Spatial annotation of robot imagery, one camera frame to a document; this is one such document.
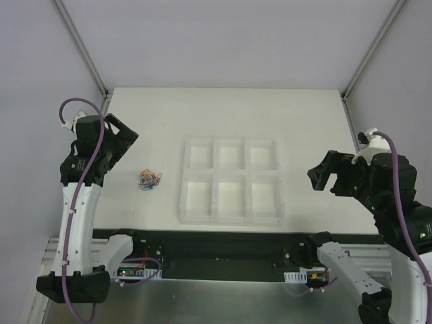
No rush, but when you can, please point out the red thin cable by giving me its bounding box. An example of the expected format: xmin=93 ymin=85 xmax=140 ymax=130
xmin=140 ymin=169 xmax=163 ymax=185

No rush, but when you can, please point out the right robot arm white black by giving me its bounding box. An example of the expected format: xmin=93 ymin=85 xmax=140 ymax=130
xmin=291 ymin=151 xmax=431 ymax=323

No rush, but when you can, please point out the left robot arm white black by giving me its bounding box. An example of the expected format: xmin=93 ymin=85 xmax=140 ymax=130
xmin=36 ymin=113 xmax=143 ymax=304

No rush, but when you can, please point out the white six-compartment tray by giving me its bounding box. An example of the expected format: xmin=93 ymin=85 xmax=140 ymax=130
xmin=179 ymin=138 xmax=285 ymax=226

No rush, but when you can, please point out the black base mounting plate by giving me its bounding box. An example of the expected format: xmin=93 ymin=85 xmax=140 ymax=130
xmin=92 ymin=228 xmax=389 ymax=281

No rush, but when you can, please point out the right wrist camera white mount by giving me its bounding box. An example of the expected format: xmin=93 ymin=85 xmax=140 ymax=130
xmin=351 ymin=128 xmax=391 ymax=165

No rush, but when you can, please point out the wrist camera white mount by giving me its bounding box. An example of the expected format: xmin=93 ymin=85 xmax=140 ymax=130
xmin=351 ymin=128 xmax=391 ymax=165
xmin=62 ymin=110 xmax=87 ymax=133

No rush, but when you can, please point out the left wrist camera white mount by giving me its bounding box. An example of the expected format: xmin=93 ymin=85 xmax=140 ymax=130
xmin=62 ymin=110 xmax=87 ymax=133

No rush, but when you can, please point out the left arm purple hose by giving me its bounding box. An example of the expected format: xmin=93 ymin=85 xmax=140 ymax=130
xmin=59 ymin=97 xmax=105 ymax=323

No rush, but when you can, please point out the right white cable duct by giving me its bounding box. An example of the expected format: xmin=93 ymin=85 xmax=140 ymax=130
xmin=283 ymin=271 xmax=308 ymax=284

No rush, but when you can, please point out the white cable duct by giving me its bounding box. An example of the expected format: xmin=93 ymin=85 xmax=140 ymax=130
xmin=283 ymin=271 xmax=308 ymax=284
xmin=117 ymin=267 xmax=162 ymax=281

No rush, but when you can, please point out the left white cable duct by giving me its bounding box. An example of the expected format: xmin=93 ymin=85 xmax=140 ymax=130
xmin=117 ymin=267 xmax=162 ymax=281

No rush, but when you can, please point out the left aluminium corner post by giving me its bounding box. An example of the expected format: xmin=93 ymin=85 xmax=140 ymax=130
xmin=51 ymin=0 xmax=111 ymax=101

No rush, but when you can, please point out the aluminium corner post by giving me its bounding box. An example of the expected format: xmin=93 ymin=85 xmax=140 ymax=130
xmin=51 ymin=0 xmax=111 ymax=101
xmin=341 ymin=0 xmax=408 ymax=102

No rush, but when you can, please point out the right aluminium corner post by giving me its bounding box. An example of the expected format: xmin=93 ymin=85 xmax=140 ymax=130
xmin=341 ymin=0 xmax=408 ymax=102

